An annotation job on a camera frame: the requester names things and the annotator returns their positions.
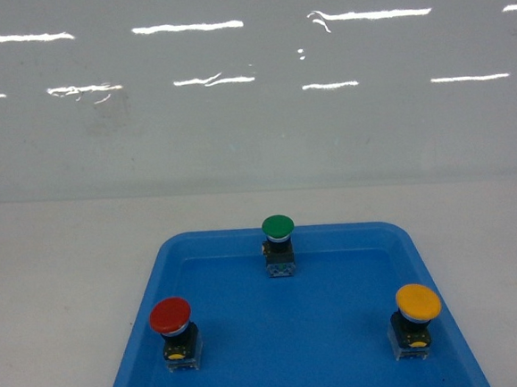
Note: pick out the yellow mushroom push button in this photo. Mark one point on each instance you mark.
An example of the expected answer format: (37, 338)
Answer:
(408, 331)

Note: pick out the white glossy whiteboard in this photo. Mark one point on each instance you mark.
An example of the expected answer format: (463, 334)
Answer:
(124, 98)

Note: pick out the green mushroom push button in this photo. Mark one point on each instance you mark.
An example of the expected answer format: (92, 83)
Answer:
(278, 252)

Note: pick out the blue plastic tray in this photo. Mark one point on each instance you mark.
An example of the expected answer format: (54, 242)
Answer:
(324, 326)

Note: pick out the red mushroom push button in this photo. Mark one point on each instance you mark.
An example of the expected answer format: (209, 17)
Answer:
(182, 340)

